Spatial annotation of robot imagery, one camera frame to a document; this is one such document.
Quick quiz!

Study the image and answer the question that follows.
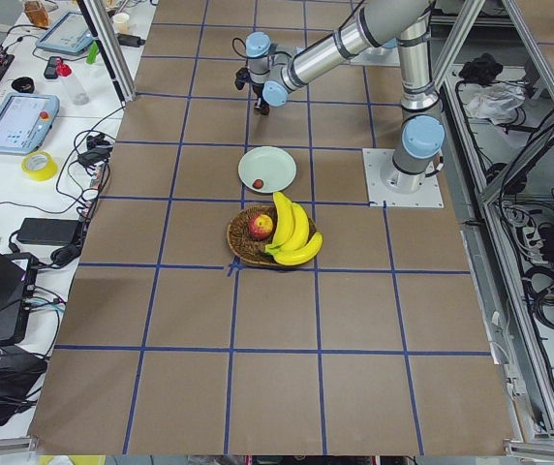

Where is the black gripper body working arm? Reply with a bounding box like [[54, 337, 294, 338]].
[[235, 67, 270, 115]]

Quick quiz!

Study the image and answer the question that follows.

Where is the silver robot arm near plate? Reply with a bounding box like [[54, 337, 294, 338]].
[[390, 16, 446, 194]]

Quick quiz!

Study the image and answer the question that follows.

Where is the pale green plate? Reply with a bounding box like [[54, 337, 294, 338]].
[[237, 146, 297, 194]]

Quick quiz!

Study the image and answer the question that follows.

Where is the paper cup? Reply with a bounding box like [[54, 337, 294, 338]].
[[112, 12, 130, 34]]

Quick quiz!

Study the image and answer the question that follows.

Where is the red yellow apple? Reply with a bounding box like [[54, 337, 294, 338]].
[[248, 213, 274, 241]]

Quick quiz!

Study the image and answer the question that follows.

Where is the green marker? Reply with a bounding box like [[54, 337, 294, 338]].
[[85, 41, 100, 65]]

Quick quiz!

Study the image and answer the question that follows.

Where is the brown wicker basket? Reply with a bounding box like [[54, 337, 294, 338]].
[[227, 205, 318, 267]]

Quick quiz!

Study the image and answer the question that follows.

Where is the yellow banana bunch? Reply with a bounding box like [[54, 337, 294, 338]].
[[264, 192, 323, 266]]

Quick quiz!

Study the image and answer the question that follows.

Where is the clear plastic bottle red cap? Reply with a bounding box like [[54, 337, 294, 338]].
[[55, 59, 90, 106]]

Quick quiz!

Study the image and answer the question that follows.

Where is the blue teach pendant far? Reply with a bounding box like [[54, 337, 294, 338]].
[[36, 11, 94, 55]]

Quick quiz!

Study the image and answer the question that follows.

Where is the blue teach pendant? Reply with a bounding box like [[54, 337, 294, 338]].
[[36, 11, 94, 55], [0, 93, 60, 156]]

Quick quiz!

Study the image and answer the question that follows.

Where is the yellow tape roll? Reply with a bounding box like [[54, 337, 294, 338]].
[[21, 150, 58, 182]]

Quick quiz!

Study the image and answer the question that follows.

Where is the blue teach pendant near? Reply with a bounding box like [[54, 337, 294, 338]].
[[0, 93, 60, 156]]

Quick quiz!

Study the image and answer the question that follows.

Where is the black cloth bundle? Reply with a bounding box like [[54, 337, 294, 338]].
[[458, 53, 504, 86]]

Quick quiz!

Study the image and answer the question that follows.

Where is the white crumpled cloth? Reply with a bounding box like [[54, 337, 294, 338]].
[[465, 83, 525, 125]]

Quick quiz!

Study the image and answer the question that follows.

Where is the black power adapter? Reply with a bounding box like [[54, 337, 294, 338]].
[[16, 218, 80, 246]]

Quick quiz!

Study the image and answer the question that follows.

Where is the aluminium frame post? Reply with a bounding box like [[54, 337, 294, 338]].
[[77, 0, 137, 104]]

